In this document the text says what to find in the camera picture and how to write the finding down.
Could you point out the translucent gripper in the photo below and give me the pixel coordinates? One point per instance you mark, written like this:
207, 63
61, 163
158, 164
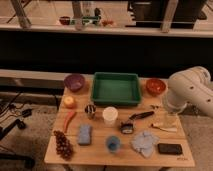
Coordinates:
171, 103

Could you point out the black dish brush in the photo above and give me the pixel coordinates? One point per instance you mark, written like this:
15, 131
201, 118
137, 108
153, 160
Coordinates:
127, 127

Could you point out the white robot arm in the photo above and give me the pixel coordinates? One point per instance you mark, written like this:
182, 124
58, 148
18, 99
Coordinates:
189, 86

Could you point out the red bowl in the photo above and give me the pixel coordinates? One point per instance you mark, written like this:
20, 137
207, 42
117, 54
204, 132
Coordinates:
155, 86

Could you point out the purple bowl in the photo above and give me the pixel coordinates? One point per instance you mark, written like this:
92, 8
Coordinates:
74, 82

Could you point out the metal fork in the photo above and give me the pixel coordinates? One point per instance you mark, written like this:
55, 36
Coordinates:
155, 107

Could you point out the black rectangular block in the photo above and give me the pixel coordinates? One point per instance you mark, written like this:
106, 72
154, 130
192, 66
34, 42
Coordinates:
171, 149

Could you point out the light blue cloth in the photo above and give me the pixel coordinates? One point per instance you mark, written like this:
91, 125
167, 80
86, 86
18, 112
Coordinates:
143, 143

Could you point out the white paper cup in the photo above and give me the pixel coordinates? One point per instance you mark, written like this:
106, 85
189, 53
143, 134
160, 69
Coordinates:
110, 115

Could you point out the green plastic tray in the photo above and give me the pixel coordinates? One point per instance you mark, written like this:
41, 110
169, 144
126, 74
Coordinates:
120, 89

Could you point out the blue plastic cup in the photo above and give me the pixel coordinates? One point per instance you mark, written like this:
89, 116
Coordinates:
113, 144

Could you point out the small metal cup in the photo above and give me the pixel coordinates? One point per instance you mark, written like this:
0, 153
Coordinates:
90, 111

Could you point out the wooden table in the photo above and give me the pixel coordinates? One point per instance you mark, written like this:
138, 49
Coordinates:
97, 153

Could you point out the blue sponge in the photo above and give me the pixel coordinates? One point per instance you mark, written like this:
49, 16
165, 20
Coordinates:
84, 135

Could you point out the orange carrot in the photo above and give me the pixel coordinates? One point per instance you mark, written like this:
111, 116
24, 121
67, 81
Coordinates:
67, 120

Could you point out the apple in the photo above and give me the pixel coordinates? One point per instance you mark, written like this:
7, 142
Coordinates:
69, 102

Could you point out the bunch of dark grapes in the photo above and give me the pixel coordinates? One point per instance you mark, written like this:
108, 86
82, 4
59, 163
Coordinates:
63, 146

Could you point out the black office chair base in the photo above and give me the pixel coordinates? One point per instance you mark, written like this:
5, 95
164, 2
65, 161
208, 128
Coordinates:
29, 162

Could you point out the wooden handled knife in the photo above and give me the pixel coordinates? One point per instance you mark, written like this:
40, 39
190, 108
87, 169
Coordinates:
164, 127

